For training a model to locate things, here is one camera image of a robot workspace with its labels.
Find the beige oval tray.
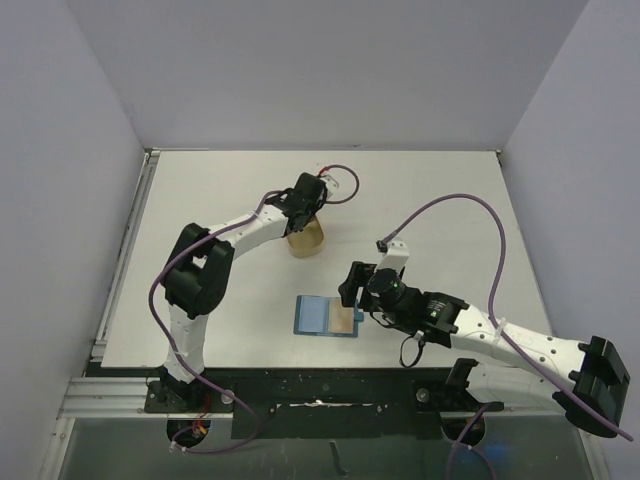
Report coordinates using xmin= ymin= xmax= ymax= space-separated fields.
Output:
xmin=285 ymin=217 xmax=325 ymax=258

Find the aluminium front rail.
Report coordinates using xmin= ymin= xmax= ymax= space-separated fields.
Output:
xmin=59 ymin=375 xmax=565 ymax=419

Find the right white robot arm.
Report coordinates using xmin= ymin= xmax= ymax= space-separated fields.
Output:
xmin=338 ymin=261 xmax=630 ymax=438

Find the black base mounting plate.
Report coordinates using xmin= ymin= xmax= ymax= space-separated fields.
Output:
xmin=144 ymin=367 xmax=481 ymax=440

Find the aluminium left side rail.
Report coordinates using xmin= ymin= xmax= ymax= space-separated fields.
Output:
xmin=89 ymin=149 xmax=161 ymax=363

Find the blue leather card holder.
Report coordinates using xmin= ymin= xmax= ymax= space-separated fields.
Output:
xmin=293 ymin=295 xmax=364 ymax=338

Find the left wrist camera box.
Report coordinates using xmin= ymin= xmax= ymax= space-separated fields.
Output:
xmin=319 ymin=173 xmax=339 ymax=196

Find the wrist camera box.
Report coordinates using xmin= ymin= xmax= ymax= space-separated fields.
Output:
xmin=376 ymin=237 xmax=410 ymax=276
xmin=319 ymin=173 xmax=339 ymax=196

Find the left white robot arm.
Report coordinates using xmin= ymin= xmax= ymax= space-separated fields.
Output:
xmin=158 ymin=172 xmax=339 ymax=411

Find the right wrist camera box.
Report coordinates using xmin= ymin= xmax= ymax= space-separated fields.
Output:
xmin=376 ymin=237 xmax=410 ymax=276

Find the aluminium rail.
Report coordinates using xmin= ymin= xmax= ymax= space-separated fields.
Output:
xmin=59 ymin=375 xmax=565 ymax=419
xmin=89 ymin=149 xmax=161 ymax=363

